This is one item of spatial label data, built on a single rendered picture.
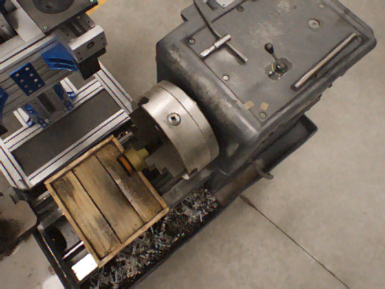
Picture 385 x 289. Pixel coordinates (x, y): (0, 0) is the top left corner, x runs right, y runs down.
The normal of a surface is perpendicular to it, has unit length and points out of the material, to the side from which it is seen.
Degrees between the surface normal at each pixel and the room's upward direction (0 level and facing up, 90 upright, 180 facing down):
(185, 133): 25
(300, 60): 0
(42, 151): 0
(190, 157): 50
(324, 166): 0
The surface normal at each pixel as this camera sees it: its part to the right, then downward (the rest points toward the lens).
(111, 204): 0.03, -0.38
